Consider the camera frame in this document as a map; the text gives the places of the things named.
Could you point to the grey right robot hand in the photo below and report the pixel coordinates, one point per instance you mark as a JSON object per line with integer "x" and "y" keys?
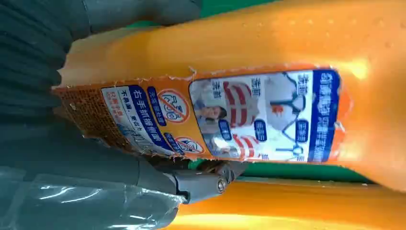
{"x": 79, "y": 190}

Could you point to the green table mat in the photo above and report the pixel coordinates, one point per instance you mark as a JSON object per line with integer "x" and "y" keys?
{"x": 285, "y": 171}

